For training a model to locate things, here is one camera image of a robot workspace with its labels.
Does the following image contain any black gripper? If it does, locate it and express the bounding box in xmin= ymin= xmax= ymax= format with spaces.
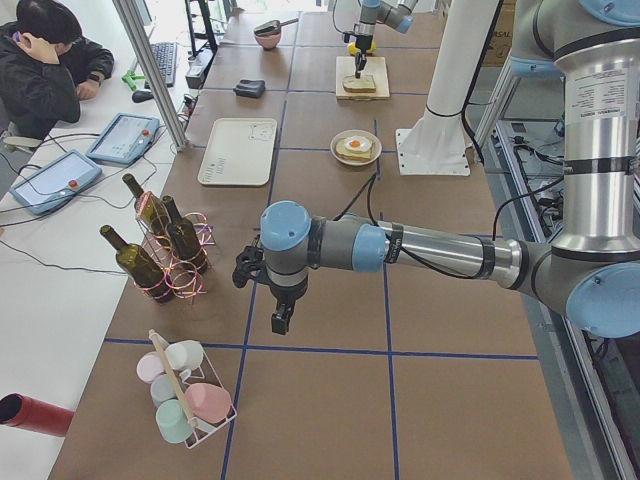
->
xmin=352 ymin=34 xmax=373 ymax=79
xmin=269 ymin=278 xmax=308 ymax=334

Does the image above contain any bread slice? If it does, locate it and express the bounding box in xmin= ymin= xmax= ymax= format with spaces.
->
xmin=335 ymin=138 xmax=373 ymax=161
xmin=342 ymin=74 xmax=377 ymax=93

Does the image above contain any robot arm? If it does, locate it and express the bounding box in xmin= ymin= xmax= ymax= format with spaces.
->
xmin=345 ymin=0 xmax=417 ymax=79
xmin=259 ymin=1 xmax=639 ymax=338

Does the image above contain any cream bear tray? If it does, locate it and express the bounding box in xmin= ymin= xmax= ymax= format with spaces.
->
xmin=197 ymin=118 xmax=278 ymax=187

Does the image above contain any wooden cutting board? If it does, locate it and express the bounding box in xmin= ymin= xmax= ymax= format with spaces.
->
xmin=335 ymin=56 xmax=390 ymax=100

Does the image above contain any white round plate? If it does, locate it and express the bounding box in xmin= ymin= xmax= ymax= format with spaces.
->
xmin=330 ymin=129 xmax=382 ymax=167

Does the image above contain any bread slice on plate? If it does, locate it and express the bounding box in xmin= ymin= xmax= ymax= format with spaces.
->
xmin=335 ymin=138 xmax=373 ymax=161

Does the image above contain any pink bowl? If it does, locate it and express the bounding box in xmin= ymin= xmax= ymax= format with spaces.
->
xmin=254 ymin=26 xmax=281 ymax=50

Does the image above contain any white cup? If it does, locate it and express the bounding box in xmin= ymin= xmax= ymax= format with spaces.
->
xmin=164 ymin=340 xmax=204 ymax=371

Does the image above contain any salmon pink cup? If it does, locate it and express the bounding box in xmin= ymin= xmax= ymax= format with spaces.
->
xmin=185 ymin=383 xmax=232 ymax=424

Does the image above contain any grey folded cloth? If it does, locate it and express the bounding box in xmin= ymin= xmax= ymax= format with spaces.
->
xmin=233 ymin=79 xmax=266 ymax=99

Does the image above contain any green wine bottle middle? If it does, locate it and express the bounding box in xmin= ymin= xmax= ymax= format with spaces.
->
xmin=161 ymin=195 xmax=208 ymax=274

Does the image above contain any green wine bottle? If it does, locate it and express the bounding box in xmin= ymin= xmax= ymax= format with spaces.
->
xmin=161 ymin=195 xmax=208 ymax=274
xmin=122 ymin=173 xmax=170 ymax=248
xmin=100 ymin=225 xmax=175 ymax=303

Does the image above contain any grey cup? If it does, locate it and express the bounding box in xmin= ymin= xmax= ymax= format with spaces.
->
xmin=150 ymin=374 xmax=176 ymax=407

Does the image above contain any light pink cup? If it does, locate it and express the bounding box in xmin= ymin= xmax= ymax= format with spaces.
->
xmin=136 ymin=352 xmax=165 ymax=384

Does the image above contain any mint green cup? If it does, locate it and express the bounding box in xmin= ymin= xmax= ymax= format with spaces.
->
xmin=155 ymin=399 xmax=193 ymax=444

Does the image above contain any green wine bottle front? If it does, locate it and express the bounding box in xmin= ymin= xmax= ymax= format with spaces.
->
xmin=100 ymin=225 xmax=175 ymax=303

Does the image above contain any green wine bottle back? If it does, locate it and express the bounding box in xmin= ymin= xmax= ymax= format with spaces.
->
xmin=122 ymin=173 xmax=170 ymax=248

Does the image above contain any black keyboard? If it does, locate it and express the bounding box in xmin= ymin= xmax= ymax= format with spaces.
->
xmin=150 ymin=42 xmax=178 ymax=87

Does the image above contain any black computer mouse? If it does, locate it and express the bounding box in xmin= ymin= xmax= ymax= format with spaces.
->
xmin=131 ymin=89 xmax=154 ymax=103

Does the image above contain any green tool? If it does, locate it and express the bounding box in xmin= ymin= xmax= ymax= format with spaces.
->
xmin=121 ymin=70 xmax=145 ymax=92

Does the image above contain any far teach pendant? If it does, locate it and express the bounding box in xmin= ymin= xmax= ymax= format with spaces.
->
xmin=86 ymin=113 xmax=160 ymax=166

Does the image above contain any teach pendant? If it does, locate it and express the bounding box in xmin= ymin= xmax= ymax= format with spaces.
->
xmin=9 ymin=150 xmax=102 ymax=216
xmin=86 ymin=113 xmax=160 ymax=166

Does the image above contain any near teach pendant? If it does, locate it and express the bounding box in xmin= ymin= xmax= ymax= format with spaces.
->
xmin=9 ymin=150 xmax=102 ymax=216

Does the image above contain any red cylinder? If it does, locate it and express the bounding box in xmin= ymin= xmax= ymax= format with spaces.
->
xmin=1 ymin=393 xmax=74 ymax=437

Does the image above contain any seated person in black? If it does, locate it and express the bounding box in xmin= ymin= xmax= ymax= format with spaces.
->
xmin=1 ymin=1 xmax=114 ymax=140

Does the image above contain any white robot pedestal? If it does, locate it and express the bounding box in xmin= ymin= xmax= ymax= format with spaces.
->
xmin=396 ymin=0 xmax=500 ymax=176

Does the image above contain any copper wire bottle rack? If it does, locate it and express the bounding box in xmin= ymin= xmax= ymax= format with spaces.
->
xmin=136 ymin=219 xmax=206 ymax=302

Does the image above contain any white wire cup rack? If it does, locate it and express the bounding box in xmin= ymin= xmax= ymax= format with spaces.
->
xmin=137 ymin=330 xmax=237 ymax=449

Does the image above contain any aluminium frame post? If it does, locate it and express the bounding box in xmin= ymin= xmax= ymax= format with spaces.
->
xmin=112 ymin=0 xmax=188 ymax=152

